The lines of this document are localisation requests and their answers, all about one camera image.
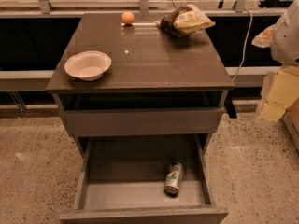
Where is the closed grey top drawer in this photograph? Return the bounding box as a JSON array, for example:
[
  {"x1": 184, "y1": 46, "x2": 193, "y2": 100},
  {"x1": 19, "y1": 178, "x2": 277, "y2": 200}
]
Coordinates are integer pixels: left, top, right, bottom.
[{"x1": 60, "y1": 108, "x2": 224, "y2": 137}]

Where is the orange fruit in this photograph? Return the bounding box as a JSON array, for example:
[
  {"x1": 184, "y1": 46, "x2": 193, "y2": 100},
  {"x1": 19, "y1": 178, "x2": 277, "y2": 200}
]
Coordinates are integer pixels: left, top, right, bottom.
[{"x1": 121, "y1": 11, "x2": 135, "y2": 25}]

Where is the yellow brown chip bag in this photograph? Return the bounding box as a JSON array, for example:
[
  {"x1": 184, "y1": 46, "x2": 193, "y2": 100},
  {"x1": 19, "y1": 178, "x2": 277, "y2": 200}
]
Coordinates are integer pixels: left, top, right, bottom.
[{"x1": 155, "y1": 4, "x2": 215, "y2": 37}]

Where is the green 7up can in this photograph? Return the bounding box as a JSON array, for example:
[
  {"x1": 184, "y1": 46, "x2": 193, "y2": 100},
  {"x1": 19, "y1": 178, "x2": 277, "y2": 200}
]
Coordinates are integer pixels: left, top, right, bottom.
[{"x1": 164, "y1": 162, "x2": 184, "y2": 195}]

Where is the open grey middle drawer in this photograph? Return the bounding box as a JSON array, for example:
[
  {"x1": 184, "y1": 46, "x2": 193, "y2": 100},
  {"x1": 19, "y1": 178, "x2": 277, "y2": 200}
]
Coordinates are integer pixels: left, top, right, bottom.
[{"x1": 60, "y1": 134, "x2": 228, "y2": 224}]

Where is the white paper bowl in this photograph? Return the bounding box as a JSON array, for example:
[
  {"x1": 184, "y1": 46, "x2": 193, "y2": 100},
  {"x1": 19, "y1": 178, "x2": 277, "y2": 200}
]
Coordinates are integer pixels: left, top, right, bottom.
[{"x1": 64, "y1": 51, "x2": 112, "y2": 81}]

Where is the dark grey drawer cabinet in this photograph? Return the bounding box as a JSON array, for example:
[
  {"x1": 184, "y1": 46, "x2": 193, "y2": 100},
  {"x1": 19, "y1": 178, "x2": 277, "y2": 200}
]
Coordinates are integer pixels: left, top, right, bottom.
[{"x1": 47, "y1": 14, "x2": 234, "y2": 150}]

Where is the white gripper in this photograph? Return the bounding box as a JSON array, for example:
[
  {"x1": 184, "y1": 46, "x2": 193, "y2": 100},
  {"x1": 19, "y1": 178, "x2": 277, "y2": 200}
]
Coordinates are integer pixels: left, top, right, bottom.
[{"x1": 251, "y1": 0, "x2": 299, "y2": 129}]

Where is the white cable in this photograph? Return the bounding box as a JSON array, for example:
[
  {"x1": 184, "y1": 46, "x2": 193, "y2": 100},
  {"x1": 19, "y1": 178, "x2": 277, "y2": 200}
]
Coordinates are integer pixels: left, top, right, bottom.
[{"x1": 231, "y1": 7, "x2": 254, "y2": 83}]

